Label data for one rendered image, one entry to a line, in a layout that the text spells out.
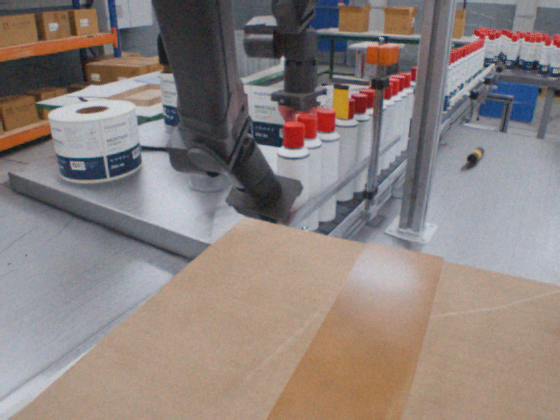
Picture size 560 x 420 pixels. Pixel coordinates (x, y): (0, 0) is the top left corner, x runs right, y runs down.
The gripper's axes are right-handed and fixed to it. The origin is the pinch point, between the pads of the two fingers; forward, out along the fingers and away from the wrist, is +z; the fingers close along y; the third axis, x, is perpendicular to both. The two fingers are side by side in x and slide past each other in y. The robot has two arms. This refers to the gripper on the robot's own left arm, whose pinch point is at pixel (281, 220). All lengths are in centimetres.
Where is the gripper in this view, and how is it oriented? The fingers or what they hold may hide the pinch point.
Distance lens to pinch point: 72.6
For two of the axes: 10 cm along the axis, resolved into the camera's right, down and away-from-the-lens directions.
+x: -4.3, 8.4, -3.3
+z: 3.1, 4.8, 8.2
